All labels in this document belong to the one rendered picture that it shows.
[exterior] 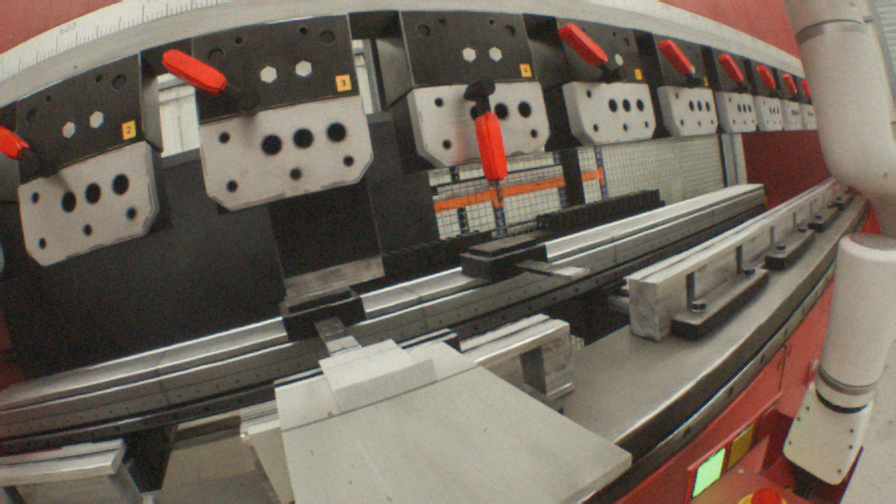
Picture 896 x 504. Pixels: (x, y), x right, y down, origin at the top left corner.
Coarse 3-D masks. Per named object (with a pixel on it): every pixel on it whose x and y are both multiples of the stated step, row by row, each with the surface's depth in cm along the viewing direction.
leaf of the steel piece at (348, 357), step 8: (376, 344) 46; (384, 344) 45; (392, 344) 45; (352, 352) 45; (360, 352) 44; (368, 352) 44; (376, 352) 43; (320, 360) 44; (328, 360) 43; (336, 360) 43; (344, 360) 43; (352, 360) 42; (328, 368) 41
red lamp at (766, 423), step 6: (774, 408) 39; (768, 414) 39; (774, 414) 40; (762, 420) 39; (768, 420) 39; (762, 426) 39; (768, 426) 40; (762, 432) 39; (768, 432) 40; (756, 438) 39
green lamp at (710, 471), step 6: (714, 456) 36; (720, 456) 36; (708, 462) 35; (714, 462) 36; (720, 462) 36; (702, 468) 35; (708, 468) 36; (714, 468) 36; (720, 468) 37; (702, 474) 35; (708, 474) 36; (714, 474) 36; (702, 480) 36; (708, 480) 36; (696, 486) 35; (702, 486) 36; (696, 492) 36
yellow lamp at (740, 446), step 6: (750, 426) 38; (744, 432) 37; (750, 432) 38; (738, 438) 37; (744, 438) 37; (750, 438) 38; (732, 444) 37; (738, 444) 37; (744, 444) 38; (732, 450) 37; (738, 450) 37; (744, 450) 38; (732, 456) 37; (738, 456) 38; (732, 462) 37
